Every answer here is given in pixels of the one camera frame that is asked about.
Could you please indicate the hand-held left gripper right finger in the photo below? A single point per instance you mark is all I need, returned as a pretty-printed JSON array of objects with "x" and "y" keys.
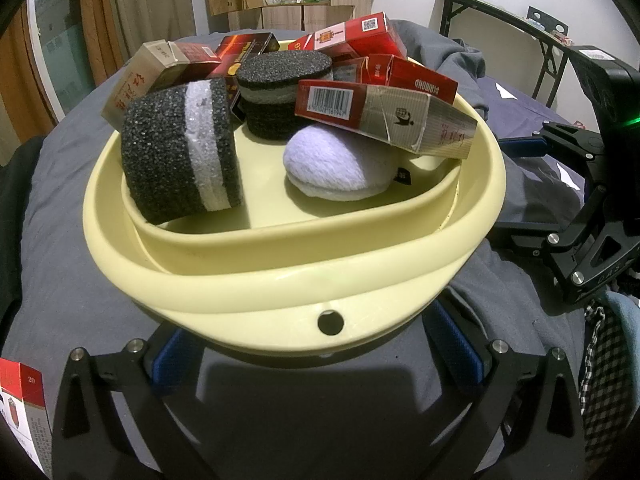
[{"x": 452, "y": 355}]

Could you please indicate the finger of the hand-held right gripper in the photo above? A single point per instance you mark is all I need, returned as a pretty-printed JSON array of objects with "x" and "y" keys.
[
  {"x": 530, "y": 235},
  {"x": 522, "y": 146}
]

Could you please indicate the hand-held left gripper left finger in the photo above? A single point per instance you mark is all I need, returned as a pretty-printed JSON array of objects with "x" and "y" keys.
[{"x": 167, "y": 365}]

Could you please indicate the red cigarette pack white lettering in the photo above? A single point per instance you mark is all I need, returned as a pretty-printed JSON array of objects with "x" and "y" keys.
[{"x": 415, "y": 80}]

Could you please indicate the red and white cigarette pack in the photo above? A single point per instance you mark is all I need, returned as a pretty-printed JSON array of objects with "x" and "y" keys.
[
  {"x": 150, "y": 62},
  {"x": 390, "y": 115},
  {"x": 25, "y": 410}
]

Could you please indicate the pale yellow plastic basin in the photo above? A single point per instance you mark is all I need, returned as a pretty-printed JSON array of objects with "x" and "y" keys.
[{"x": 280, "y": 285}]

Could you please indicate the white round plush puff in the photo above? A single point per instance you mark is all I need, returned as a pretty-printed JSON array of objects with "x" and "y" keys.
[{"x": 325, "y": 160}]

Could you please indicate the black foam cylinder grey band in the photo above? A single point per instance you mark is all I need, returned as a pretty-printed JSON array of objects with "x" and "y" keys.
[
  {"x": 282, "y": 67},
  {"x": 160, "y": 160}
]

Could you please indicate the red cigarette pack gold print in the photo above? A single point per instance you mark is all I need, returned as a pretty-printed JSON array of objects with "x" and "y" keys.
[{"x": 350, "y": 35}]

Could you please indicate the dark brown cigarette pack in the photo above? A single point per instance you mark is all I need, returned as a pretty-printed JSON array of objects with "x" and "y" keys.
[{"x": 240, "y": 50}]

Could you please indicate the black chair with round holes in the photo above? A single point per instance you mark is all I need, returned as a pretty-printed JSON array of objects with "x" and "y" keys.
[{"x": 550, "y": 22}]

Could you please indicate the dark grey crumpled cloth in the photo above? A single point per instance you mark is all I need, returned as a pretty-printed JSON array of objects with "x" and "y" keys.
[{"x": 450, "y": 60}]

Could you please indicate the black-legged folding table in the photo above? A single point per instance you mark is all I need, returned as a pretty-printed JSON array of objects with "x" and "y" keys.
[{"x": 480, "y": 0}]

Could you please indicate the black white checkered cloth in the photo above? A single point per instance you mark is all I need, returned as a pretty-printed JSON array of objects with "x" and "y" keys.
[{"x": 607, "y": 375}]

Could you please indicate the glass window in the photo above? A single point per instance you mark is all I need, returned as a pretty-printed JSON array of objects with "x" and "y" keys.
[{"x": 60, "y": 50}]

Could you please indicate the beige curtain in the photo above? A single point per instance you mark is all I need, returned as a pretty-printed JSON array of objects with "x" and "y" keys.
[{"x": 140, "y": 5}]

